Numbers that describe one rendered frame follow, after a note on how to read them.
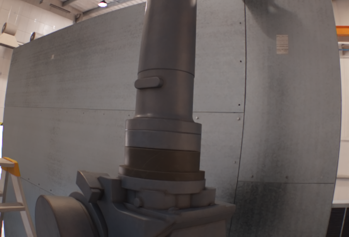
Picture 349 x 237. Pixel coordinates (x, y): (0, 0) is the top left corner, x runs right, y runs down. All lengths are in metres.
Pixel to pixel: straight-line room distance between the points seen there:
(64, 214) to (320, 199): 0.84
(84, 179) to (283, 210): 0.73
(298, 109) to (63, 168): 1.32
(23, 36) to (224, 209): 11.71
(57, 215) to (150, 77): 0.38
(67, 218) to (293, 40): 0.97
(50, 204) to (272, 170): 0.78
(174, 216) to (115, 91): 1.04
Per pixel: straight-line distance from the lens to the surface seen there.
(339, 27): 9.85
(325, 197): 1.10
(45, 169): 2.03
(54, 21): 13.09
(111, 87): 1.54
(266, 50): 1.19
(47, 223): 0.74
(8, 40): 10.90
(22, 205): 1.53
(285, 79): 1.14
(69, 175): 1.79
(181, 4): 0.71
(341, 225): 5.76
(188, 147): 0.63
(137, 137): 0.63
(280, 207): 1.13
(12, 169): 1.57
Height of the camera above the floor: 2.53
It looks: 7 degrees up
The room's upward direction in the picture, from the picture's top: 5 degrees clockwise
